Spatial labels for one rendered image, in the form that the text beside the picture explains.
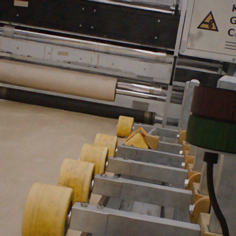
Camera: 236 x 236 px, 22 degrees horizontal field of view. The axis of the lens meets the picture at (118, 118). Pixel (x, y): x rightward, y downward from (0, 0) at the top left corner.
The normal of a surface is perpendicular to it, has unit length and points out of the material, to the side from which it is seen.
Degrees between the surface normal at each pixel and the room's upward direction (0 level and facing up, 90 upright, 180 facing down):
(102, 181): 90
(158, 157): 90
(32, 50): 90
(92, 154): 52
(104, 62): 90
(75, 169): 47
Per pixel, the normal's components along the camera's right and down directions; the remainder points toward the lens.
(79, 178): 0.00, -0.37
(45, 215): -0.04, -0.13
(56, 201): 0.04, -0.57
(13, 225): 0.16, -0.98
